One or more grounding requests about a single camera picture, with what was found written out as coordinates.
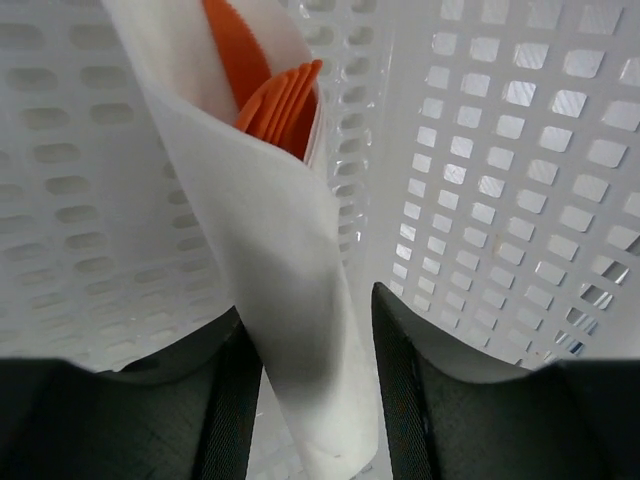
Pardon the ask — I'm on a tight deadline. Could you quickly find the orange plastic fork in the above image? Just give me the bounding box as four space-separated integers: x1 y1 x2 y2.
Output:
232 59 323 160

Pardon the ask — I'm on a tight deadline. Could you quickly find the large white plastic basket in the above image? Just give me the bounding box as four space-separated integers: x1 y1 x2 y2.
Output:
1 1 639 479

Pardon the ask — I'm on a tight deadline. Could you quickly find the orange plastic knife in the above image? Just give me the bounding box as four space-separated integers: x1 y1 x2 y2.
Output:
202 0 271 110

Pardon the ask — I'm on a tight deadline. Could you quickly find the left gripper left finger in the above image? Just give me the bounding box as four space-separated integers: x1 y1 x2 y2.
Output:
1 314 262 479

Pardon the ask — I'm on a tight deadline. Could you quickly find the white paper napkin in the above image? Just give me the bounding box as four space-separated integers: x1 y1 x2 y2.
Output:
105 1 379 479

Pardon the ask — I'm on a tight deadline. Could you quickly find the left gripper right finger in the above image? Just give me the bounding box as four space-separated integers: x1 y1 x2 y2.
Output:
371 283 639 479

